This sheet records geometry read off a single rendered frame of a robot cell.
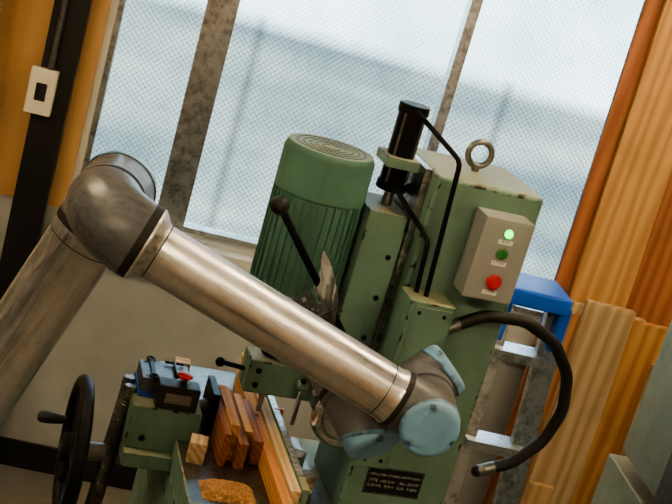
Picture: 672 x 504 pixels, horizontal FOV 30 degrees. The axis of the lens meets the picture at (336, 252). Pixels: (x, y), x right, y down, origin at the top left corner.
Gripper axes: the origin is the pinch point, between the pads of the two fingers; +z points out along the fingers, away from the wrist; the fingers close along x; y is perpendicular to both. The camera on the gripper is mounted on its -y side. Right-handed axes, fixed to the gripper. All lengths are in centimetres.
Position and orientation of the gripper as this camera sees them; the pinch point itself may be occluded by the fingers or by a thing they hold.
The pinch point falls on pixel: (284, 272)
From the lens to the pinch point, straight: 218.8
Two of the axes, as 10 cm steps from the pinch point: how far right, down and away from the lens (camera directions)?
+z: -4.2, -7.9, 4.5
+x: -8.9, 4.5, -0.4
